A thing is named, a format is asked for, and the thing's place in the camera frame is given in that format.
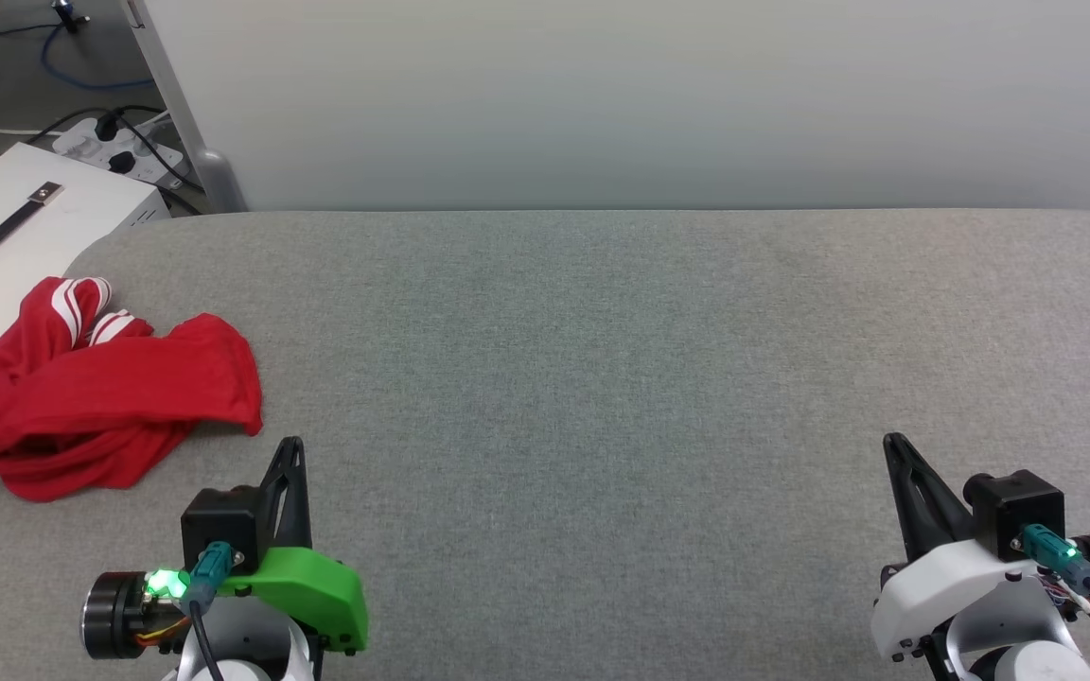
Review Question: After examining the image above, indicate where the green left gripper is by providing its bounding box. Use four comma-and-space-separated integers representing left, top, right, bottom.
218, 437, 370, 655

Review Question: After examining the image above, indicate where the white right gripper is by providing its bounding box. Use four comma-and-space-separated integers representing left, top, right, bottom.
870, 432, 1057, 664

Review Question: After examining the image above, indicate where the red basketball jersey white trim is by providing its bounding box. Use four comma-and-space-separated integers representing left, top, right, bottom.
0, 276, 264, 503

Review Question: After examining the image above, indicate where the white metal equipment box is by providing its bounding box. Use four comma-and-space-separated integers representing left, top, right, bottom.
0, 142, 173, 396

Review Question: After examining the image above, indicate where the white power strip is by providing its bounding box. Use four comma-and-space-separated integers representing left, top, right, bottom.
51, 113, 185, 181

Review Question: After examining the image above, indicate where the left camera cable teal plug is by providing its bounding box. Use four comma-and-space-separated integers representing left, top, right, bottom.
184, 541, 246, 681

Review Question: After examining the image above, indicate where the camera cable teal plug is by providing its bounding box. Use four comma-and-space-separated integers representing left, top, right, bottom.
1018, 523, 1090, 663
184, 541, 246, 681

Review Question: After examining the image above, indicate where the right camera cable teal plug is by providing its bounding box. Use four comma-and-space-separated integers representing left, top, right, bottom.
1018, 523, 1090, 663

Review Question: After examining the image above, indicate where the black power cable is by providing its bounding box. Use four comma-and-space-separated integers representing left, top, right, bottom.
25, 104, 207, 215

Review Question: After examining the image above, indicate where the grey metal partition post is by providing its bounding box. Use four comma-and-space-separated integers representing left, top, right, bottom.
124, 0, 249, 214

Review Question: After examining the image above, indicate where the black strap box handle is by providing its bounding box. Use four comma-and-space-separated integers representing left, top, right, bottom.
0, 182, 65, 289

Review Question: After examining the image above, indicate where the blue floor cable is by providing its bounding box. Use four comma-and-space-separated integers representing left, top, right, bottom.
41, 24, 158, 95

